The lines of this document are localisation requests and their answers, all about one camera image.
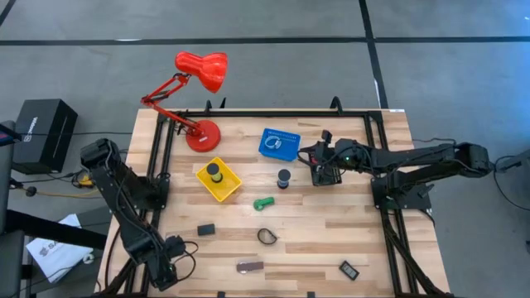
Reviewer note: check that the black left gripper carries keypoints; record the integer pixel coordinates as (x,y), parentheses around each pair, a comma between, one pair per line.
(160,275)

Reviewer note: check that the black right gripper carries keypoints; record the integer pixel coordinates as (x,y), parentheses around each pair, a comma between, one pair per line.
(325,156)

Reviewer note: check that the blue sand timer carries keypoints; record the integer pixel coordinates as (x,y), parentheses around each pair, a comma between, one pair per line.
(283,178)

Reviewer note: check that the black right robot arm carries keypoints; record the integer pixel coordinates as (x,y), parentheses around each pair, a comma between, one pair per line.
(414,156)

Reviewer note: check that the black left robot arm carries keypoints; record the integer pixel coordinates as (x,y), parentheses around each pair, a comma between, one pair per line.
(120,194)

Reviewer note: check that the black plastic basket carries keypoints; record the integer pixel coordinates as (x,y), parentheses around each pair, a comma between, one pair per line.
(333,178)

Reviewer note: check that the blue plastic basket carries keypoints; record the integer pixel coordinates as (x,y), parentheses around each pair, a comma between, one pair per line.
(287,150)

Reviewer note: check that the black table clamp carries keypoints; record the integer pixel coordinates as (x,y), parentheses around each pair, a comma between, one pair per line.
(223,103)
(336,103)
(209,107)

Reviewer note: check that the small black box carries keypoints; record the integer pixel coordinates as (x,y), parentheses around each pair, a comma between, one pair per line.
(205,229)

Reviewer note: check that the yellow plastic basket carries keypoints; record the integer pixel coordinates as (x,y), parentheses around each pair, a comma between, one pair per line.
(227,189)

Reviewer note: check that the white printed paper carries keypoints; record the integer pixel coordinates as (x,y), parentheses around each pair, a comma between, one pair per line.
(58,252)

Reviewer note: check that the black rectangular device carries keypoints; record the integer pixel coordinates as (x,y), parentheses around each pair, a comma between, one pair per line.
(349,270)

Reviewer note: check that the small yellow tool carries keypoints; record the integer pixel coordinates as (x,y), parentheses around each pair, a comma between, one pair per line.
(85,181)

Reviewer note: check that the red desk lamp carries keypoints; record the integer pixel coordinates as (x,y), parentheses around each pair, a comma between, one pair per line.
(203,68)

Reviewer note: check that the black round plug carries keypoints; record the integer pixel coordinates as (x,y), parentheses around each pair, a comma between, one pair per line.
(30,191)

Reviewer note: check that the black box white lettering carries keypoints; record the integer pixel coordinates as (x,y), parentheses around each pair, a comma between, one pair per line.
(43,132)

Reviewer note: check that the grey floor equipment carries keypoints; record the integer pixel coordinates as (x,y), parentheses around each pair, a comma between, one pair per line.
(515,162)

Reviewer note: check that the black furniture frame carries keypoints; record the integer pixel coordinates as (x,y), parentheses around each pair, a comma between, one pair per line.
(54,232)

